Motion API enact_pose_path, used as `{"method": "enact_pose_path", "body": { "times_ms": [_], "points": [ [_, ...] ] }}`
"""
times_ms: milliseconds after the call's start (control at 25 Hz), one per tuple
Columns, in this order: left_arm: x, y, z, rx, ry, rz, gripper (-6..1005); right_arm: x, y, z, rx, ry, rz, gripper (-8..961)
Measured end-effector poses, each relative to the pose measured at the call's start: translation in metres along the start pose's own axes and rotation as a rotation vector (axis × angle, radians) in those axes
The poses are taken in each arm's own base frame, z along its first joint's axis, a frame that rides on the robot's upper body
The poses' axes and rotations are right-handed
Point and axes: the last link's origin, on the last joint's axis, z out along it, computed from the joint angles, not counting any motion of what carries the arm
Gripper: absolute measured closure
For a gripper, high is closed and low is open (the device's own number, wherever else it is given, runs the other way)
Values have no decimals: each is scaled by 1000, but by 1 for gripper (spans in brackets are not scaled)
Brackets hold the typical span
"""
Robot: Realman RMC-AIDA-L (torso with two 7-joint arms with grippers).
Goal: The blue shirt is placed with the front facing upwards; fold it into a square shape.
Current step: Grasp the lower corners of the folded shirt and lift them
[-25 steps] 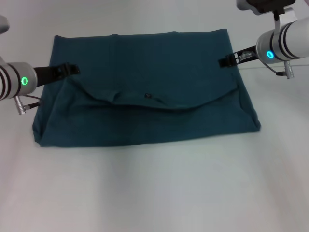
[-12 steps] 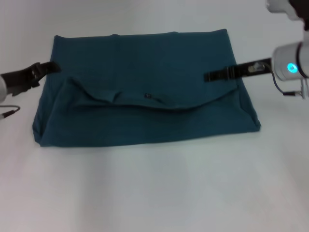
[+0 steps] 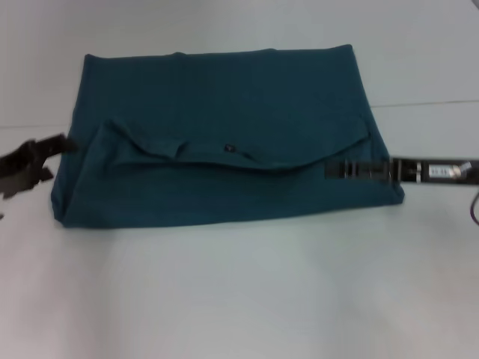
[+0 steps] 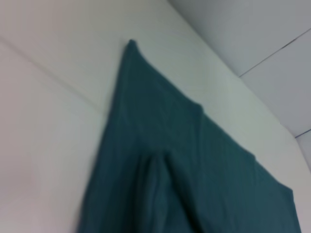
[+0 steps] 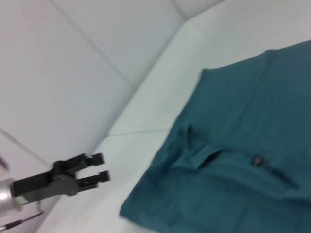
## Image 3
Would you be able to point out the teal blue FREE! t-shirt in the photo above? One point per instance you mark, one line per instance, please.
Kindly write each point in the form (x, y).
(224, 131)

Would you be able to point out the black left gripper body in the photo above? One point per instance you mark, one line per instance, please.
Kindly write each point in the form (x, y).
(16, 172)

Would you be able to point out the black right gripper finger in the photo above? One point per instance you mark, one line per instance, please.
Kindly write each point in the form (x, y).
(355, 170)

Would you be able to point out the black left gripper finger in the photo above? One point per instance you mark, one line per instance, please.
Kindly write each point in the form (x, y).
(60, 144)

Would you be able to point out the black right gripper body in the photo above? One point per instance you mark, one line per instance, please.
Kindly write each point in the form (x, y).
(438, 172)

